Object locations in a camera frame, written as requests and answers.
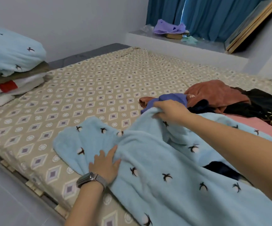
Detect person's left hand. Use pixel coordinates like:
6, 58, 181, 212
88, 145, 122, 184

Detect person's right hand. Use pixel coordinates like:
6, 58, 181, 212
152, 100, 193, 126

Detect purple-blue garment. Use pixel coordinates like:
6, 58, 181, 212
141, 93, 189, 116

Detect rust brown garment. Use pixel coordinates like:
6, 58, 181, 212
139, 80, 250, 111

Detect light blue fleece pajama pants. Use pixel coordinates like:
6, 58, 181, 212
53, 107, 272, 226

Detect navy velvet garment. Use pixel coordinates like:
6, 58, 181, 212
188, 99, 245, 182

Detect bed with patterned beige sheet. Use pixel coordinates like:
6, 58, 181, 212
0, 43, 272, 226

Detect black garment yellow print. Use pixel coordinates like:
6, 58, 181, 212
223, 88, 272, 131

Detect pink shirt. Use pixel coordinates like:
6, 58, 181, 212
225, 110, 272, 146

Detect olive green trousers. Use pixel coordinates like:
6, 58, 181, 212
0, 62, 52, 89

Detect red and white jacket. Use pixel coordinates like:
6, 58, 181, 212
0, 74, 47, 99

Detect light blue fleece garment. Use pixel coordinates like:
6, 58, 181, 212
0, 28, 47, 81

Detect person's left forearm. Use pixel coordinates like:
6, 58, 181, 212
64, 181, 106, 226

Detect person's right forearm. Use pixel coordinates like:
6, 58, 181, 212
180, 110, 272, 212

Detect grey band wristwatch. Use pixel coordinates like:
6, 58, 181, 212
75, 172, 108, 189

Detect teal small item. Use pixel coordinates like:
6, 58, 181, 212
181, 35, 200, 45

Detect small wooden box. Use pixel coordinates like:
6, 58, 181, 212
166, 33, 185, 40

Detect purple cloth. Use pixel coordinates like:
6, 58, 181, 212
153, 19, 188, 36

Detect clear plastic bag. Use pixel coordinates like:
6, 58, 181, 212
142, 25, 155, 35

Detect blue curtain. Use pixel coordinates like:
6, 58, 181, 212
146, 0, 272, 43

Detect leaning wooden picture frames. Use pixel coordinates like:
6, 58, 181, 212
224, 0, 272, 55

